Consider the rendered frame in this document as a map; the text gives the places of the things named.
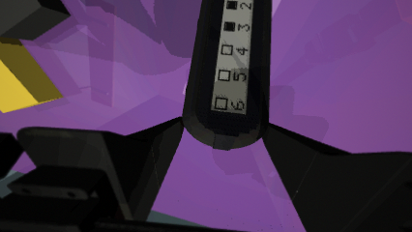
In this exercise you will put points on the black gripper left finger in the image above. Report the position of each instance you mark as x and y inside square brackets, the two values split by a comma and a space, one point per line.
[135, 164]

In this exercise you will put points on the yellow rectangular block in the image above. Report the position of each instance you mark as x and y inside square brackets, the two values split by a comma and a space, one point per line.
[22, 81]

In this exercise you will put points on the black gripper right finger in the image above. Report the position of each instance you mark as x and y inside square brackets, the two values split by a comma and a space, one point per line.
[333, 190]

